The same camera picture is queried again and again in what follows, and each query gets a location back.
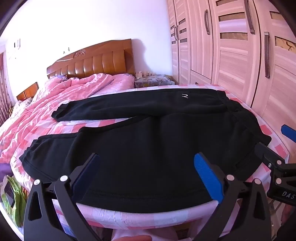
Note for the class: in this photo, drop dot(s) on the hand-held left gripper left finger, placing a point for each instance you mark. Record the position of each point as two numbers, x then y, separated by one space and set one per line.
86 171

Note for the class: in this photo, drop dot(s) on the wooden padded headboard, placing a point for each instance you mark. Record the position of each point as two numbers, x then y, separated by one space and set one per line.
97 62

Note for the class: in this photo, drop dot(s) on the person's light pink clothing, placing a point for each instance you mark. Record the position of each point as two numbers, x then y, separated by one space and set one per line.
143 231

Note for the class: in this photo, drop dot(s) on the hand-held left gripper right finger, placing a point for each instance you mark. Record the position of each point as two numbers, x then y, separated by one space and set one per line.
208 178

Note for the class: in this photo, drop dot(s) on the light wooden wardrobe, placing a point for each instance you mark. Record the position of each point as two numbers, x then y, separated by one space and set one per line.
231 58

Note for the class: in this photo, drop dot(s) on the pink quilt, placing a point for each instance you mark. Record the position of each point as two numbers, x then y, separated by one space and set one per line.
46 104

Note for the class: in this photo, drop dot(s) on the small items on nightstand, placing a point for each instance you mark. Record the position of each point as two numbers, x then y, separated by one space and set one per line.
140 74

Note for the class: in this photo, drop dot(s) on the wooden nightstand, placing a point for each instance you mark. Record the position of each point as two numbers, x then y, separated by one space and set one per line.
29 91

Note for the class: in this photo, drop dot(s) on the pink checked bed sheet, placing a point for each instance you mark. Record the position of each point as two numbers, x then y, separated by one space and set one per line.
97 122

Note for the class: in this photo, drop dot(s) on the black pants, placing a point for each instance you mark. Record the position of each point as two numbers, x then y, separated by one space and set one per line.
150 150

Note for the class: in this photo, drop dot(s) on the green bag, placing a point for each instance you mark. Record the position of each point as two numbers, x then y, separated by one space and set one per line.
16 204

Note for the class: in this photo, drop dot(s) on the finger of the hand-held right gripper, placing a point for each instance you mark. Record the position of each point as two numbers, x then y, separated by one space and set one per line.
289 132
266 154

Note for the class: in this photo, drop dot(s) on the purple cloth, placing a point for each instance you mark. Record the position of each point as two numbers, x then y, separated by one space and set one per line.
5 170

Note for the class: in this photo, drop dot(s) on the dark red patterned curtain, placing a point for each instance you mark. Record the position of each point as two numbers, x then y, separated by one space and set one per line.
3 92

